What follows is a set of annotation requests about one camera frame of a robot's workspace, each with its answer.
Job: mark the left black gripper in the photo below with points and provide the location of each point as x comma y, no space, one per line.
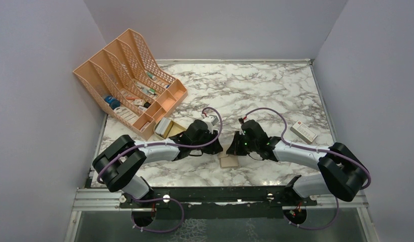
214,148

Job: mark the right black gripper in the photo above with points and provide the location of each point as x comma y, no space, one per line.
234,148

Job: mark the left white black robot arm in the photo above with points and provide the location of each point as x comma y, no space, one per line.
117,164

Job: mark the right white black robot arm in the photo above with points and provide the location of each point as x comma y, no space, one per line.
341,174

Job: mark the stack of silver cards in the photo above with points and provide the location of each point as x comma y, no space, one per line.
163,127

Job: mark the white card box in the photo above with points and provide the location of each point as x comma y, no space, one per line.
303,132

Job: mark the beige oval tray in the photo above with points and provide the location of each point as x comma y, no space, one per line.
176,129

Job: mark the green marker pen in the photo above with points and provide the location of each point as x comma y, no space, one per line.
151,76

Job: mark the blue tape roll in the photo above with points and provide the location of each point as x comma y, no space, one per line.
112,101

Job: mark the orange plastic desk organizer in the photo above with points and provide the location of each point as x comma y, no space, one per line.
119,70

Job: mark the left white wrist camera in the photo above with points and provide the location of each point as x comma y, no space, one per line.
211,121

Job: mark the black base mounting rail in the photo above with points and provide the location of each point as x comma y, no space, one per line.
214,202

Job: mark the aluminium frame profile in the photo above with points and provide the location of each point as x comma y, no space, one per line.
96,200

